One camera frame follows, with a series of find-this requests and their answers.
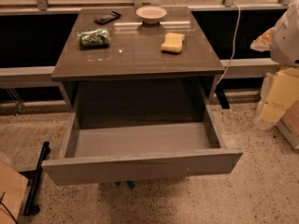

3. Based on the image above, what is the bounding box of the brown cardboard box left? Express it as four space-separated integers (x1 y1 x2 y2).
0 161 28 224

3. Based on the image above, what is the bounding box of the green snack bag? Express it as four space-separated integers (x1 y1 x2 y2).
77 28 110 48

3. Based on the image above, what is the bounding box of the open grey top drawer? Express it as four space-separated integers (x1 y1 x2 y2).
43 80 242 185

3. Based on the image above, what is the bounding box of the black metal bar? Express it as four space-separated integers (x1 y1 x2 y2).
23 141 50 216

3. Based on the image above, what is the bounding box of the black remote control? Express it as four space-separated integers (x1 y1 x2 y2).
94 11 121 25

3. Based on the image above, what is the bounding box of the white cable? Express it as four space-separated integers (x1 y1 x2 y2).
216 3 242 86

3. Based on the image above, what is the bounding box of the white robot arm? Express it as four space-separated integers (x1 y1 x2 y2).
250 0 299 130

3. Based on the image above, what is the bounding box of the yellow sponge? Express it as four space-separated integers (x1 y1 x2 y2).
161 33 185 53

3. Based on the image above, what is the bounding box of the white bowl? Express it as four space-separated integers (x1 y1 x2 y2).
135 6 167 24

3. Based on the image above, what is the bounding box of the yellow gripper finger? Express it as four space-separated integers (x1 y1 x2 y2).
253 67 299 130
250 28 274 52

